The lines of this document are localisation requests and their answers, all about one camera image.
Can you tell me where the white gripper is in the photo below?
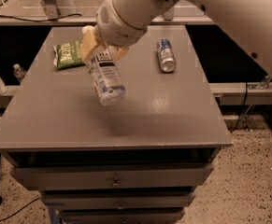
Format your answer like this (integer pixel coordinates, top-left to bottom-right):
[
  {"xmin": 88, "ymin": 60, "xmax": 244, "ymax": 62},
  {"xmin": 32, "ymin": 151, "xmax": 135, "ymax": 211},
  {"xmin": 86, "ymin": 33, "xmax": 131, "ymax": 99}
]
[{"xmin": 80, "ymin": 0, "xmax": 149, "ymax": 63}]

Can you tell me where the blue label plastic water bottle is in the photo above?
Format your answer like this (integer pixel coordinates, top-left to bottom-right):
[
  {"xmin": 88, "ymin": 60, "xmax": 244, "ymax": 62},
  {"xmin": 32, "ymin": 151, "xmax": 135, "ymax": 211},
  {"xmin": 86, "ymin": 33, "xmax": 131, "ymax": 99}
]
[{"xmin": 85, "ymin": 49, "xmax": 125, "ymax": 105}]

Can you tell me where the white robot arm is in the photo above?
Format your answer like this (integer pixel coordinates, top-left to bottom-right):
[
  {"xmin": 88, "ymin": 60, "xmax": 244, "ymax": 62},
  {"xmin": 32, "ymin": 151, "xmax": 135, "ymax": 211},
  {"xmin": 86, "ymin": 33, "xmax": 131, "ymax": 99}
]
[{"xmin": 80, "ymin": 0, "xmax": 272, "ymax": 77}]

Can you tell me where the small clear bottle background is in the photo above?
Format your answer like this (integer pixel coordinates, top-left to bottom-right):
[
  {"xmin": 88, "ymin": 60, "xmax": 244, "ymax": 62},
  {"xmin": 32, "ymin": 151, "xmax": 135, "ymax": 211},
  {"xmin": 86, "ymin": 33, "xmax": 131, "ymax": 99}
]
[{"xmin": 13, "ymin": 63, "xmax": 27, "ymax": 83}]

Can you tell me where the green chip bag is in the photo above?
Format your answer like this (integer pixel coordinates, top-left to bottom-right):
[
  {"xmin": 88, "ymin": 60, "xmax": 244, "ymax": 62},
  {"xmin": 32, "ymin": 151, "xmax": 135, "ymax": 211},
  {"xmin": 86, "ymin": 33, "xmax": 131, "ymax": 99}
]
[{"xmin": 53, "ymin": 41, "xmax": 83, "ymax": 70}]

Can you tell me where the blue silver soda can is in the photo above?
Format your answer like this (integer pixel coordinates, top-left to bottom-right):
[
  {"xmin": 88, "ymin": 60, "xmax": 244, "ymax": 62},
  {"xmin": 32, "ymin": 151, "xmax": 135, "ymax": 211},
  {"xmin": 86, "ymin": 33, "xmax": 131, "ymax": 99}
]
[{"xmin": 157, "ymin": 39, "xmax": 177, "ymax": 73}]

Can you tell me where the grey drawer cabinet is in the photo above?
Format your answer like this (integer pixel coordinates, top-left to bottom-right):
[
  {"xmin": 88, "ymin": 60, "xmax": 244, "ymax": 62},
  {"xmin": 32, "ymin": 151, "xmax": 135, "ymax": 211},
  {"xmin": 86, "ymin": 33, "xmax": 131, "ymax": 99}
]
[{"xmin": 0, "ymin": 25, "xmax": 235, "ymax": 224}]

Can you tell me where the top drawer with knob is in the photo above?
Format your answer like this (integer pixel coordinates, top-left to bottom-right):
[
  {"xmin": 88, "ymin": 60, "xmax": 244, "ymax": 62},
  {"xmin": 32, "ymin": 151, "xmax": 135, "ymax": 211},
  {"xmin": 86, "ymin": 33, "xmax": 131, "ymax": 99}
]
[{"xmin": 11, "ymin": 163, "xmax": 213, "ymax": 190}]

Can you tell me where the drawer with knob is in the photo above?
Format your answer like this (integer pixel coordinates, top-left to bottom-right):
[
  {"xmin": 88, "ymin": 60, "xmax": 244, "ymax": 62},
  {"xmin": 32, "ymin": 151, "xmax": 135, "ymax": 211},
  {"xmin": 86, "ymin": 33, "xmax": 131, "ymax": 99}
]
[
  {"xmin": 60, "ymin": 208, "xmax": 185, "ymax": 224},
  {"xmin": 42, "ymin": 192, "xmax": 195, "ymax": 210},
  {"xmin": 11, "ymin": 163, "xmax": 213, "ymax": 190}
]

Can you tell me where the middle drawer with knob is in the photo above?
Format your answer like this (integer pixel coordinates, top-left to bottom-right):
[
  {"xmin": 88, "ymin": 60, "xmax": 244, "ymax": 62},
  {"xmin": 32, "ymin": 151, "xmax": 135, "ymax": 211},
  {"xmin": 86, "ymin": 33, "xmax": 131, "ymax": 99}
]
[{"xmin": 42, "ymin": 192, "xmax": 195, "ymax": 210}]

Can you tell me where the bottom drawer with knob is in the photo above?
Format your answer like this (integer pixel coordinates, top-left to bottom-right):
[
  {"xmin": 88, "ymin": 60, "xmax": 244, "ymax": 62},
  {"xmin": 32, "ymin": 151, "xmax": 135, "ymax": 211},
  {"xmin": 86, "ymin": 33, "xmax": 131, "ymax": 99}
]
[{"xmin": 60, "ymin": 208, "xmax": 185, "ymax": 224}]

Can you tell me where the grey metal post left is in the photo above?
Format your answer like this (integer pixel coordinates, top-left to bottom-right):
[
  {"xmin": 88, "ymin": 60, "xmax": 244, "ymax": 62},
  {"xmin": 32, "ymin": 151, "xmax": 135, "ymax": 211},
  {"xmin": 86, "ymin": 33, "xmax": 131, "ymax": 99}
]
[{"xmin": 40, "ymin": 0, "xmax": 76, "ymax": 20}]

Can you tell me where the grey metal post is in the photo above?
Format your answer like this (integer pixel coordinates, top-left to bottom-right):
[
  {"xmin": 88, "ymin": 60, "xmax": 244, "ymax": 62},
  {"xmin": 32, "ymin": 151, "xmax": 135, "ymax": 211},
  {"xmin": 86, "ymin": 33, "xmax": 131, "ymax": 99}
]
[
  {"xmin": 40, "ymin": 0, "xmax": 76, "ymax": 20},
  {"xmin": 163, "ymin": 7, "xmax": 174, "ymax": 21}
]

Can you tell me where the grey metal post centre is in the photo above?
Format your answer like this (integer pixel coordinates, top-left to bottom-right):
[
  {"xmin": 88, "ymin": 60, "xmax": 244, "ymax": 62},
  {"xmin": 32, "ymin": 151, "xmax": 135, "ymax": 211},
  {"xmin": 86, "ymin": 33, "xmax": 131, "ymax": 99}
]
[{"xmin": 163, "ymin": 7, "xmax": 174, "ymax": 21}]

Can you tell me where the black cable on ledge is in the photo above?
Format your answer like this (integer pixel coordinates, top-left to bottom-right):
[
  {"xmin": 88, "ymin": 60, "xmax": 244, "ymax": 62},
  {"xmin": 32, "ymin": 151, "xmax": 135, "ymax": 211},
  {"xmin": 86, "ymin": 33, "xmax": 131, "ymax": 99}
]
[{"xmin": 0, "ymin": 8, "xmax": 83, "ymax": 23}]

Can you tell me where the black cable on floor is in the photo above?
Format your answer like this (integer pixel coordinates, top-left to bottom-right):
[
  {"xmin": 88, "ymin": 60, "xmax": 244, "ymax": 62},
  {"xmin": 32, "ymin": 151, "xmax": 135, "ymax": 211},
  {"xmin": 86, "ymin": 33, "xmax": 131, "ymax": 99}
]
[{"xmin": 0, "ymin": 196, "xmax": 42, "ymax": 223}]

